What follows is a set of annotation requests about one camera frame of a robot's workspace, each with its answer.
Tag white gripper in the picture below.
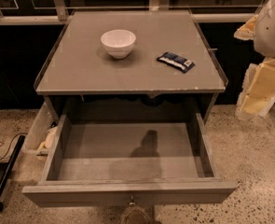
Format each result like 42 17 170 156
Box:
234 0 275 120

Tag grey top drawer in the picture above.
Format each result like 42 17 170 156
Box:
22 114 237 207

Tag metal drawer knob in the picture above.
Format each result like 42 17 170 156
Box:
129 196 136 207

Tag blue snack packet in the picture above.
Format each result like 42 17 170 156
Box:
157 52 195 74

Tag white ceramic bowl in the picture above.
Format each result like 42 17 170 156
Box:
101 29 136 59

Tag grey cabinet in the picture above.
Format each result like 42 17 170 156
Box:
34 10 227 117

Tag clear side bin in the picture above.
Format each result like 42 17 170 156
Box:
22 103 54 156

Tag black bar on floor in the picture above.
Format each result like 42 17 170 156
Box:
0 135 25 212

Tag metal railing frame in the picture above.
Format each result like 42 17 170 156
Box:
0 0 275 26

